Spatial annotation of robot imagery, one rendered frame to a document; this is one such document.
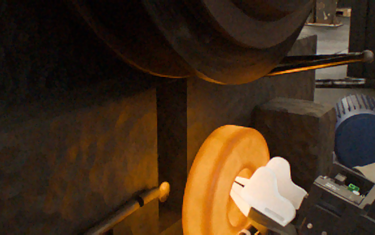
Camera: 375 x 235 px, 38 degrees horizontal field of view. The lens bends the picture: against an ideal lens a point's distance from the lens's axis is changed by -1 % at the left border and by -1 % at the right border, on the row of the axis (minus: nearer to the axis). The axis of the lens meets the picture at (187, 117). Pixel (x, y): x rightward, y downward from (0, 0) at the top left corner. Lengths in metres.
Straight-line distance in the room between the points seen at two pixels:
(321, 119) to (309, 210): 0.22
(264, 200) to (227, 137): 0.08
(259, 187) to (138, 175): 0.13
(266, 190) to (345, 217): 0.09
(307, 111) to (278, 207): 0.21
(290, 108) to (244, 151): 0.18
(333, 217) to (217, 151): 0.13
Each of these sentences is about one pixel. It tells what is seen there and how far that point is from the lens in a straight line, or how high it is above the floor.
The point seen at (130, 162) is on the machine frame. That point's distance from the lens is 0.56.
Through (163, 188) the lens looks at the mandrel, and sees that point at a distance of 0.64.
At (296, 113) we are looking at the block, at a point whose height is 0.80.
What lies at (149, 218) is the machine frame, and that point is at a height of 0.73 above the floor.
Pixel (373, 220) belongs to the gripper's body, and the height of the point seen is 0.75.
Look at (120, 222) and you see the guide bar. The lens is 0.55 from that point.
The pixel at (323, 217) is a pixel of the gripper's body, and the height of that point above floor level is 0.75.
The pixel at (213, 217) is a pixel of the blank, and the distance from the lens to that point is 0.57.
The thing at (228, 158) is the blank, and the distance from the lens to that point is 0.58.
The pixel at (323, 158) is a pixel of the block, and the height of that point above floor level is 0.73.
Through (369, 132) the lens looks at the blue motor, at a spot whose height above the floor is 0.25.
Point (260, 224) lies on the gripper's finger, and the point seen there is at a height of 0.73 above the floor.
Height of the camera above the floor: 0.99
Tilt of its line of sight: 16 degrees down
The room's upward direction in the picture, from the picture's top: straight up
